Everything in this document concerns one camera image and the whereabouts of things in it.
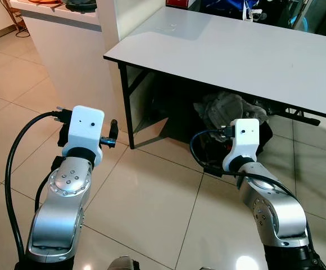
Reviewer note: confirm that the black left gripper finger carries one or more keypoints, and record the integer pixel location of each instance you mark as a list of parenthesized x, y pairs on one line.
[(113, 129)]

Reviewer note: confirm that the blue object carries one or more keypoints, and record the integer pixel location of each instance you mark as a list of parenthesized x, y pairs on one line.
[(222, 5)]

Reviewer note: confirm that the white folding table black legs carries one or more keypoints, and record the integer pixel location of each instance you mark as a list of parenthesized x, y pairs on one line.
[(236, 56)]

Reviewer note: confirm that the small white object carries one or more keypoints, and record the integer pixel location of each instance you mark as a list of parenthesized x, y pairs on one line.
[(247, 15)]

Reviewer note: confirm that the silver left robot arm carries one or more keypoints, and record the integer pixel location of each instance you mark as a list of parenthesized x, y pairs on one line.
[(59, 219)]

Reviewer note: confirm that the black bowl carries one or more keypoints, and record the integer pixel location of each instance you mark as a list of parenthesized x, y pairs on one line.
[(81, 5)]

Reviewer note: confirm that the white counter cabinet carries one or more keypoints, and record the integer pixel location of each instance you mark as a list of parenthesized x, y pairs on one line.
[(67, 50)]

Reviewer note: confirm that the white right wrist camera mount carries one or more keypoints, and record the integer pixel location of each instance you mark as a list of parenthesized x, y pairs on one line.
[(243, 140)]

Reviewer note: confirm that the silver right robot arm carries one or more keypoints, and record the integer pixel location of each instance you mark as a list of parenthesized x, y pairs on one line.
[(275, 216)]

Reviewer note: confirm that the red box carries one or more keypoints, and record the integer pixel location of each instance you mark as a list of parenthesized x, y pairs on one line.
[(177, 3)]

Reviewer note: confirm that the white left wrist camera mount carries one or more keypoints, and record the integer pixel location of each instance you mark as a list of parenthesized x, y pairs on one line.
[(84, 126)]

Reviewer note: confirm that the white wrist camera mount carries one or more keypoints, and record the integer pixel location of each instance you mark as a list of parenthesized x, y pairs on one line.
[(84, 126), (243, 140)]

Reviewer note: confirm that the black bag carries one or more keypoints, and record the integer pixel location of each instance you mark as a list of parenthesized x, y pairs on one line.
[(266, 136)]

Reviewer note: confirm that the crumpled grey cloth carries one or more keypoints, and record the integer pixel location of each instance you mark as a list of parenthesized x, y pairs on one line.
[(225, 107)]

